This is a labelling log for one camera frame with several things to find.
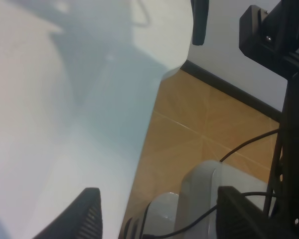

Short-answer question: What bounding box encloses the black metal stand frame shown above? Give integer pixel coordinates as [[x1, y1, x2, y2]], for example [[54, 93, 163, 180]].
[[239, 0, 299, 233]]

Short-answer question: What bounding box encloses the black hanging block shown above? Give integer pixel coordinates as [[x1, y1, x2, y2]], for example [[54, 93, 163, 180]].
[[191, 0, 209, 46]]

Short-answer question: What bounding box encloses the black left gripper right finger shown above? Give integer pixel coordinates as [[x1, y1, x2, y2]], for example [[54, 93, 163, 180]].
[[216, 186, 299, 239]]

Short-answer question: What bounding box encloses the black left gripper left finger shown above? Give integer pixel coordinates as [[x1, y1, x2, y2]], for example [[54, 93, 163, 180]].
[[35, 188, 101, 239]]

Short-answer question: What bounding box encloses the black cable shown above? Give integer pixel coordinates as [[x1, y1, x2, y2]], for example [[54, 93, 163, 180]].
[[141, 128, 281, 238]]

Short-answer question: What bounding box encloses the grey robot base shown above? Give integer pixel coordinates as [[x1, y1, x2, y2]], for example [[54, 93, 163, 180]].
[[123, 160, 267, 239]]

